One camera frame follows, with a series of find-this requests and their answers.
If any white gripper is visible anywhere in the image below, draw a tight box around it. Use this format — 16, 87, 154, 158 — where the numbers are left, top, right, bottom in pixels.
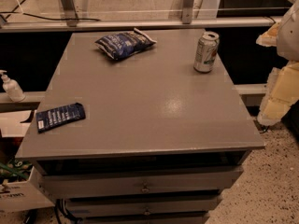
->
256, 0, 299, 126

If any blue chip bag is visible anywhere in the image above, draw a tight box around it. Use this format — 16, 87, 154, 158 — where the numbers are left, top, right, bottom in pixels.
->
95, 28, 156, 61

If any blue rxbar blueberry wrapper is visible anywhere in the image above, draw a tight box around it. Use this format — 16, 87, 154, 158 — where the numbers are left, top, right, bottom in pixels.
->
36, 103, 86, 133

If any silver soda can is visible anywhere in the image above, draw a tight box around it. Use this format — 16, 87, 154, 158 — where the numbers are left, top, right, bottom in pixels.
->
193, 31, 220, 73

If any grey drawer cabinet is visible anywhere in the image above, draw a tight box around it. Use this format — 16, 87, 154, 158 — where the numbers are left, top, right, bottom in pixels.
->
18, 29, 263, 224

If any white pump sanitizer bottle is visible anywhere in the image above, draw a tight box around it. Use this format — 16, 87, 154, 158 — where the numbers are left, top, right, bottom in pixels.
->
0, 70, 25, 102

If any white cardboard box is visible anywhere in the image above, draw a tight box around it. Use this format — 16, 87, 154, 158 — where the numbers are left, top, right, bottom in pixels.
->
0, 111, 54, 212

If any right metal bracket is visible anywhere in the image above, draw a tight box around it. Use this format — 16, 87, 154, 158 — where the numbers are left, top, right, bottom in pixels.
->
181, 0, 194, 24

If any metal bracket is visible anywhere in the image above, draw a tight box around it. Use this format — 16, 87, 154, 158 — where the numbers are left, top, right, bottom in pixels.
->
181, 0, 194, 24
60, 0, 78, 27

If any left metal bracket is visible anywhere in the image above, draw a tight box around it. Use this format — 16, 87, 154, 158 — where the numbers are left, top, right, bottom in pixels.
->
60, 0, 78, 27

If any black cable on floor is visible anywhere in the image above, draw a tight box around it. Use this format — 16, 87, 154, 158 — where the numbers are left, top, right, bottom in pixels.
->
0, 0, 102, 22

